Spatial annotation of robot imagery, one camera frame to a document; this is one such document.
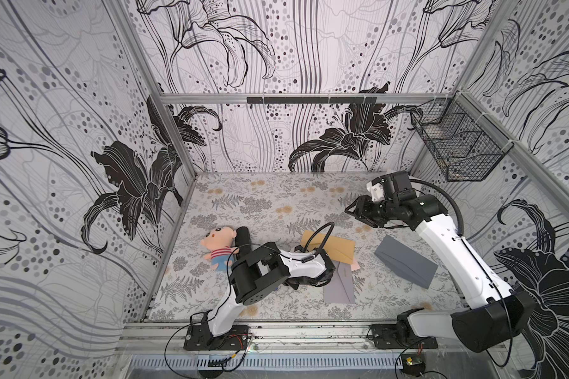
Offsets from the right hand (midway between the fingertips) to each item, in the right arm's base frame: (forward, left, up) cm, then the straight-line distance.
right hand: (351, 210), depth 76 cm
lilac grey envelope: (-18, +3, -23) cm, 29 cm away
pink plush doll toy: (-2, +48, -18) cm, 51 cm away
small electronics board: (-39, -17, -26) cm, 50 cm away
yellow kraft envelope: (-3, +2, -22) cm, 22 cm away
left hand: (-14, +27, -23) cm, 38 cm away
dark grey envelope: (-9, -23, -22) cm, 33 cm away
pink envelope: (-9, -4, -24) cm, 26 cm away
